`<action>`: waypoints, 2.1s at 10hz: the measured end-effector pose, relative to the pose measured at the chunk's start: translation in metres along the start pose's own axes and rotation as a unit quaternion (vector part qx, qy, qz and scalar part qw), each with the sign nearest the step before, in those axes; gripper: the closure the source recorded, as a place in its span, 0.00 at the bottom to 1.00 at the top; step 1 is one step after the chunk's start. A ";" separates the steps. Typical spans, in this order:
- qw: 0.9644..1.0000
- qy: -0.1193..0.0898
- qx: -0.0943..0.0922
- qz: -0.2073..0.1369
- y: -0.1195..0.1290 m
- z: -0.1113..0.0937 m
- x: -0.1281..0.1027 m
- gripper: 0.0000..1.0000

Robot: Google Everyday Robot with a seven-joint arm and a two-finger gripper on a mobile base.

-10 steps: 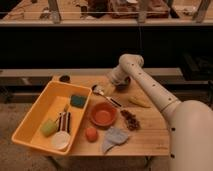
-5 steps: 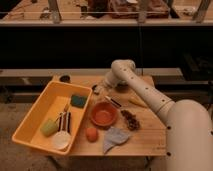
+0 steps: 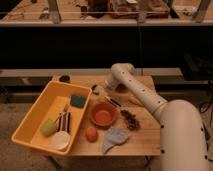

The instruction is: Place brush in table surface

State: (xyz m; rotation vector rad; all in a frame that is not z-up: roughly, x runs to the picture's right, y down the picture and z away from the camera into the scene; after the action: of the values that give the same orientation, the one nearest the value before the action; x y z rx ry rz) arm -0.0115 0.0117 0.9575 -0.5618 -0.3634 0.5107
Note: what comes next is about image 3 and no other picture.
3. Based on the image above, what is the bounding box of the dish brush with black handle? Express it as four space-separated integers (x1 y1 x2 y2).
92 84 121 107

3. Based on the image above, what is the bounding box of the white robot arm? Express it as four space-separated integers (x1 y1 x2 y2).
105 63 210 171

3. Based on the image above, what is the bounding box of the dark bowl with green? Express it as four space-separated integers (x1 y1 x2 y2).
116 84 127 93

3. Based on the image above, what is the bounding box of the orange plastic bowl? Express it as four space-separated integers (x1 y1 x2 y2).
90 102 118 127

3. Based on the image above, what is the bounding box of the yellow banana piece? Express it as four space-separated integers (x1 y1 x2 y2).
128 98 144 107

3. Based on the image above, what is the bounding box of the teal sponge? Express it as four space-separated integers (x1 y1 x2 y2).
70 95 86 108

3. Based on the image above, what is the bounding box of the brown dried food pile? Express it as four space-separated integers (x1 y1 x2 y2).
121 110 140 131

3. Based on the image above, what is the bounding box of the small dark cup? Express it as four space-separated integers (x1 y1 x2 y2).
59 75 70 83

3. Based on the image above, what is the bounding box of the grey cloth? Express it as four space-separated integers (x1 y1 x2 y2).
102 126 129 154

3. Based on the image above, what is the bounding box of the orange ball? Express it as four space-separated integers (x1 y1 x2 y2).
85 127 98 142

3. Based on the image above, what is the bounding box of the yellow plastic tub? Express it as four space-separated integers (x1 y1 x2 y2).
11 81 92 156

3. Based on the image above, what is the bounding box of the black chopsticks bundle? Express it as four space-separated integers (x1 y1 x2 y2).
58 112 71 133

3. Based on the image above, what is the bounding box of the green plastic cup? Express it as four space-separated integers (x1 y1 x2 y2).
40 119 58 137

